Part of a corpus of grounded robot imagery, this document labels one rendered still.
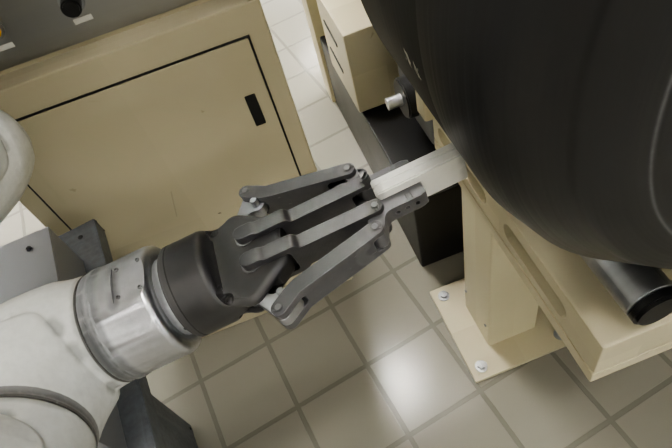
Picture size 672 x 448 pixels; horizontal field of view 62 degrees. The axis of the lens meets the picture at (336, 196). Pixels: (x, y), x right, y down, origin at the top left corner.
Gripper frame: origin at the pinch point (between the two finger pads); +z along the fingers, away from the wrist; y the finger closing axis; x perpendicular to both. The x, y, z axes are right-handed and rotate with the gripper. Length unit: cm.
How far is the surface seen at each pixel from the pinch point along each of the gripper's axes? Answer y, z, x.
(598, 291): -6.4, 11.5, 18.6
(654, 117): -12.1, 8.5, -12.2
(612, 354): -11.3, 9.7, 20.6
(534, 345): 21, 18, 106
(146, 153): 58, -38, 31
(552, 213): -9.8, 5.0, -4.3
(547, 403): 8, 13, 106
